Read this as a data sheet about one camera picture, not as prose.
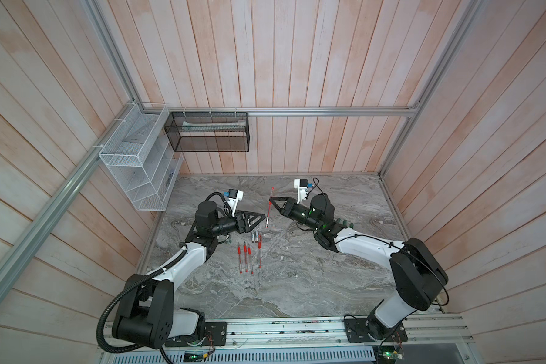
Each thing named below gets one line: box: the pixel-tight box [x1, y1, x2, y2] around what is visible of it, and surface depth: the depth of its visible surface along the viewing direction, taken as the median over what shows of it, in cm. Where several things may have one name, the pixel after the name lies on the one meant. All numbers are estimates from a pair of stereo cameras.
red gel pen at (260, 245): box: [257, 234, 264, 270], surface depth 97 cm
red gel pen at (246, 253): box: [243, 240, 248, 273], surface depth 94 cm
